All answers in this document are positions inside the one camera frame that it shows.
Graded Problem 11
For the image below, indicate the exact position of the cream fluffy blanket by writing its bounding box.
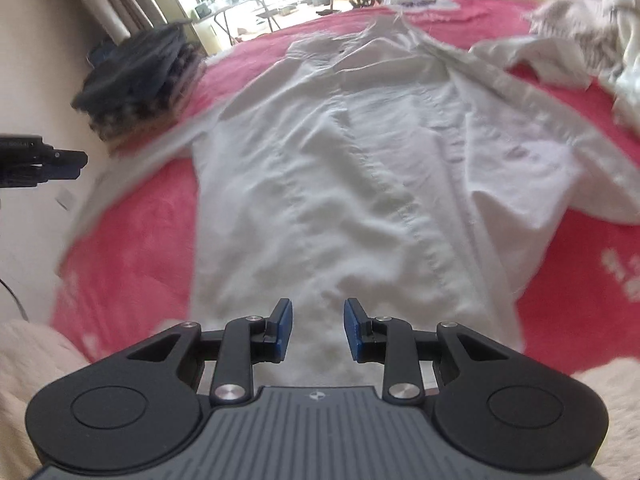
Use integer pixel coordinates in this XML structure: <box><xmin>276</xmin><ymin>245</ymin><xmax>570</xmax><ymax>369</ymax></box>
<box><xmin>0</xmin><ymin>319</ymin><xmax>640</xmax><ymax>480</ymax></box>

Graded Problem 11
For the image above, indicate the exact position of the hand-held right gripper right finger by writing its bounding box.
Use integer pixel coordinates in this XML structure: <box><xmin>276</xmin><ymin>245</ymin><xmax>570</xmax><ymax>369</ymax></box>
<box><xmin>343</xmin><ymin>297</ymin><xmax>512</xmax><ymax>406</ymax></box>

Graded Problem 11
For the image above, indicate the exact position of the stack of dark folded clothes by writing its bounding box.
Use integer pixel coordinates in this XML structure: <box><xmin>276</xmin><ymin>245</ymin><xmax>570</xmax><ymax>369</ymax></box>
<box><xmin>70</xmin><ymin>20</ymin><xmax>208</xmax><ymax>143</ymax></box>

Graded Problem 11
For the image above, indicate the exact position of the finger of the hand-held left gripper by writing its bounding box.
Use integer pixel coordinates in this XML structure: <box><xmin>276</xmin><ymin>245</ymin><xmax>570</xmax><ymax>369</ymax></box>
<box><xmin>0</xmin><ymin>133</ymin><xmax>89</xmax><ymax>189</ymax></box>

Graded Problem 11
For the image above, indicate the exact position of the folding table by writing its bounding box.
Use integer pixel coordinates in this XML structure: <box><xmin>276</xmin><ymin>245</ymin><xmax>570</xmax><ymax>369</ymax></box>
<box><xmin>192</xmin><ymin>0</ymin><xmax>281</xmax><ymax>51</ymax></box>

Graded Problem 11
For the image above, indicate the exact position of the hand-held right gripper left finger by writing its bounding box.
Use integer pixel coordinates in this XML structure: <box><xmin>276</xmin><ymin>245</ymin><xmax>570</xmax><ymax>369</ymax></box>
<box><xmin>127</xmin><ymin>297</ymin><xmax>294</xmax><ymax>406</ymax></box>

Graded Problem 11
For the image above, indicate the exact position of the white shirt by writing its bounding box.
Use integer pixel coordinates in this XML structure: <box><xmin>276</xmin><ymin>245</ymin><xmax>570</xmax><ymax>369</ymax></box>
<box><xmin>55</xmin><ymin>10</ymin><xmax>640</xmax><ymax>361</ymax></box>

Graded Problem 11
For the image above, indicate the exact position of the pink flower print blanket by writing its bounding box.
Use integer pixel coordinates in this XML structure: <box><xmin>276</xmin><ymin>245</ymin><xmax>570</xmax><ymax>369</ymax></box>
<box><xmin>47</xmin><ymin>0</ymin><xmax>640</xmax><ymax>378</ymax></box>

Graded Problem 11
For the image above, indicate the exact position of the fuzzy grey cardigan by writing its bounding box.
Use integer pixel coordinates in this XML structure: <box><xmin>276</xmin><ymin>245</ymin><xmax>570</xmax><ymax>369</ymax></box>
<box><xmin>522</xmin><ymin>0</ymin><xmax>631</xmax><ymax>88</ymax></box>

